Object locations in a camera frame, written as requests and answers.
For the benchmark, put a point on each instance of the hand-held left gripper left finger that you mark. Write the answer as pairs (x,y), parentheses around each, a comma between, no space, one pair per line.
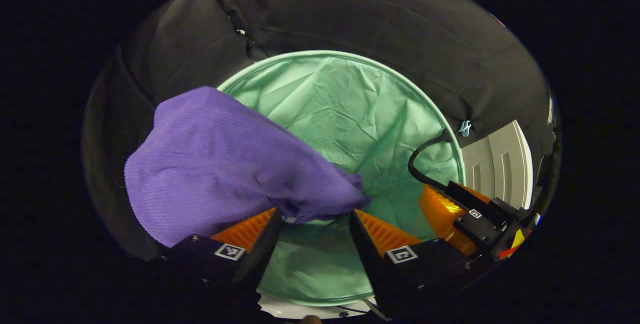
(260,254)

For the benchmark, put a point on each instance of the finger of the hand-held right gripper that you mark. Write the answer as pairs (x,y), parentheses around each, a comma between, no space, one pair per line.
(440,214)
(465,191)

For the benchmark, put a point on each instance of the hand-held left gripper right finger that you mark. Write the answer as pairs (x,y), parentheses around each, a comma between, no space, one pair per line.
(372,264)

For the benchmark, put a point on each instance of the green laundry hamper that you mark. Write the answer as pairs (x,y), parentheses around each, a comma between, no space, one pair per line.
(350,114)

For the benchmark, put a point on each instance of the white panel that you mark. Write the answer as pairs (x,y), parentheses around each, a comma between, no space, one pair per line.
(500,164)

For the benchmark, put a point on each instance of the small blue clip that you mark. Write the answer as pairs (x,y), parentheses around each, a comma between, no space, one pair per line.
(465,128)

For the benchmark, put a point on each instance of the black backdrop cloth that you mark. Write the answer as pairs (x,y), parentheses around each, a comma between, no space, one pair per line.
(375,14)

